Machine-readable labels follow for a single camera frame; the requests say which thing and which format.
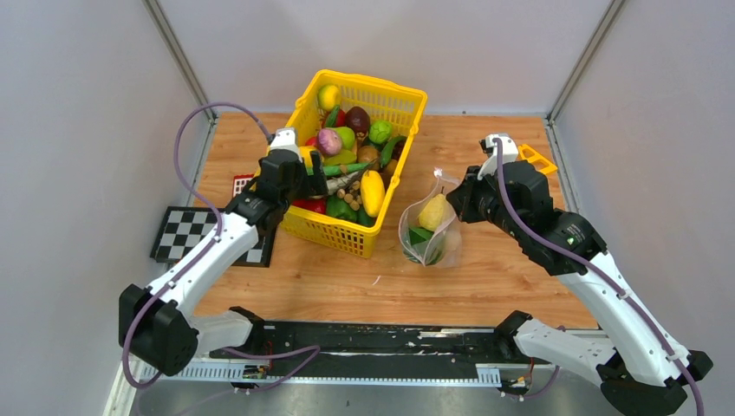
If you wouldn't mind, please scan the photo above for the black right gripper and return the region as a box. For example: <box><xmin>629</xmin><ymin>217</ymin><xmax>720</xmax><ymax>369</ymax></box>
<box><xmin>446</xmin><ymin>164</ymin><xmax>524</xmax><ymax>241</ymax></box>

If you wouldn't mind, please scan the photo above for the yellow lemon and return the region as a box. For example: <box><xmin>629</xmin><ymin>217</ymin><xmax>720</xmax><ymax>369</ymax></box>
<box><xmin>299</xmin><ymin>146</ymin><xmax>323</xmax><ymax>169</ymax></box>

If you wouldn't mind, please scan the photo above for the beige pear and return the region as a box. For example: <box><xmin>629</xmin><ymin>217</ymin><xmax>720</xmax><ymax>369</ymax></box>
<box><xmin>418</xmin><ymin>187</ymin><xmax>452</xmax><ymax>231</ymax></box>

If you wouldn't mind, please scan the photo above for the purple onion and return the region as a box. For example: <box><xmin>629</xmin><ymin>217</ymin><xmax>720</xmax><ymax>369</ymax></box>
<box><xmin>315</xmin><ymin>127</ymin><xmax>343</xmax><ymax>156</ymax></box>

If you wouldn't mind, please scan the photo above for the clear zip top bag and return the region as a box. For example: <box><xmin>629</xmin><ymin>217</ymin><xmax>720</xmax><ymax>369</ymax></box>
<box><xmin>399</xmin><ymin>167</ymin><xmax>462</xmax><ymax>268</ymax></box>

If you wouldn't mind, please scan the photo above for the green white bok choy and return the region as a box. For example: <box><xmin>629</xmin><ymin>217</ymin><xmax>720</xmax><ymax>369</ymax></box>
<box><xmin>402</xmin><ymin>226</ymin><xmax>446</xmax><ymax>266</ymax></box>

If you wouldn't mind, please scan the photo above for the yellow plastic basket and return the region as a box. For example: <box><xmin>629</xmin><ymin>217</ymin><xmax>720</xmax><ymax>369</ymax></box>
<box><xmin>278</xmin><ymin>69</ymin><xmax>428</xmax><ymax>258</ymax></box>

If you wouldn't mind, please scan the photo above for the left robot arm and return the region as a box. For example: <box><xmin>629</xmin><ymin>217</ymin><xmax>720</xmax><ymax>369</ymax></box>
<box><xmin>119</xmin><ymin>148</ymin><xmax>308</xmax><ymax>376</ymax></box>

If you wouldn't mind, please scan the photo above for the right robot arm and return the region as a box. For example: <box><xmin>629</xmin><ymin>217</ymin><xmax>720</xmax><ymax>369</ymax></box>
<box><xmin>448</xmin><ymin>161</ymin><xmax>713</xmax><ymax>415</ymax></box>

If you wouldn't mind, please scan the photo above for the green bell pepper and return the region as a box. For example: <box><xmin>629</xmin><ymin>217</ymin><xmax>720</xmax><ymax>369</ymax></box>
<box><xmin>326</xmin><ymin>195</ymin><xmax>357</xmax><ymax>223</ymax></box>

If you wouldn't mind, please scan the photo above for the yellow green pepper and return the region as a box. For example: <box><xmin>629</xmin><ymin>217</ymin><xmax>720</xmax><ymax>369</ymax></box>
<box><xmin>323</xmin><ymin>149</ymin><xmax>357</xmax><ymax>166</ymax></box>

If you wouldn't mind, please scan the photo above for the brown longan bunch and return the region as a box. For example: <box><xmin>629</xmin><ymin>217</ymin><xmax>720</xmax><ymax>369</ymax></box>
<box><xmin>336</xmin><ymin>181</ymin><xmax>362</xmax><ymax>211</ymax></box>

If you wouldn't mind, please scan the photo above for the red window toy block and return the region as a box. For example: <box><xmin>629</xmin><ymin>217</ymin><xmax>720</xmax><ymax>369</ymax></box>
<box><xmin>232</xmin><ymin>174</ymin><xmax>254</xmax><ymax>197</ymax></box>

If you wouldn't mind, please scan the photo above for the green pear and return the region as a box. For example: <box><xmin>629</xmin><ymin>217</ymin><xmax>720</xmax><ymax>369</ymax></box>
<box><xmin>334</xmin><ymin>127</ymin><xmax>356</xmax><ymax>151</ymax></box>

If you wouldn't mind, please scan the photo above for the yellow triangle toy block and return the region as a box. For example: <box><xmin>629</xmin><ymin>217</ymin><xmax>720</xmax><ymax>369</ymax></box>
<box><xmin>517</xmin><ymin>144</ymin><xmax>558</xmax><ymax>176</ymax></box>

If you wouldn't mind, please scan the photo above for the brown kiwi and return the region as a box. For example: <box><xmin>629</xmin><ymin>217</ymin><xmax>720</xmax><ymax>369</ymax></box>
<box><xmin>356</xmin><ymin>145</ymin><xmax>381</xmax><ymax>166</ymax></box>

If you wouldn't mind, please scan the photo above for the dark red round fruit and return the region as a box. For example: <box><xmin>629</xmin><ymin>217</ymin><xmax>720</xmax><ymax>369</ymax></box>
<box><xmin>345</xmin><ymin>106</ymin><xmax>371</xmax><ymax>138</ymax></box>

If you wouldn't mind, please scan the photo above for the dark green cucumber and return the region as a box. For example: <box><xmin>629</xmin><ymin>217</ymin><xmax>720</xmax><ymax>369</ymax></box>
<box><xmin>380</xmin><ymin>135</ymin><xmax>407</xmax><ymax>167</ymax></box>

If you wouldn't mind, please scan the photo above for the yellow green lime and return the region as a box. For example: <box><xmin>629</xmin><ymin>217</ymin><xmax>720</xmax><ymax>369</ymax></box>
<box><xmin>316</xmin><ymin>84</ymin><xmax>342</xmax><ymax>112</ymax></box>

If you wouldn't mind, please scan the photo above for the light green round fruit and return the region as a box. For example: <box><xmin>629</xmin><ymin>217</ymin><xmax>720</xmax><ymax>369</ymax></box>
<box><xmin>368</xmin><ymin>120</ymin><xmax>393</xmax><ymax>145</ymax></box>

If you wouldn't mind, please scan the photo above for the black white checkerboard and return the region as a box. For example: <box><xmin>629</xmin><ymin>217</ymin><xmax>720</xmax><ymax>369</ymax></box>
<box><xmin>150</xmin><ymin>206</ymin><xmax>276</xmax><ymax>268</ymax></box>

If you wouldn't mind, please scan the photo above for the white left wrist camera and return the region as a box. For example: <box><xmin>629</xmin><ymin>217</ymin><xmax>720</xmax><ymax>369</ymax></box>
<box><xmin>268</xmin><ymin>127</ymin><xmax>302</xmax><ymax>161</ymax></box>

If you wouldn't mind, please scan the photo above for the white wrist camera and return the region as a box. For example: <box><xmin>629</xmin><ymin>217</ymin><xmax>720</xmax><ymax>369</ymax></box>
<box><xmin>478</xmin><ymin>133</ymin><xmax>519</xmax><ymax>179</ymax></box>
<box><xmin>268</xmin><ymin>127</ymin><xmax>302</xmax><ymax>161</ymax></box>

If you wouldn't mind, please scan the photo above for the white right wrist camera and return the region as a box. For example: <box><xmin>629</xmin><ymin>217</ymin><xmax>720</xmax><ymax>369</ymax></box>
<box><xmin>478</xmin><ymin>133</ymin><xmax>519</xmax><ymax>179</ymax></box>

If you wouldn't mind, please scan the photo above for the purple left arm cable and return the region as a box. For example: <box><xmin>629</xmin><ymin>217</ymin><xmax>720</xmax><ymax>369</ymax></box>
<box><xmin>120</xmin><ymin>101</ymin><xmax>274</xmax><ymax>390</ymax></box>

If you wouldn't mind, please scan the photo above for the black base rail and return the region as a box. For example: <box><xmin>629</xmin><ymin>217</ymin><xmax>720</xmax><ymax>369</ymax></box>
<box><xmin>210</xmin><ymin>321</ymin><xmax>530</xmax><ymax>379</ymax></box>

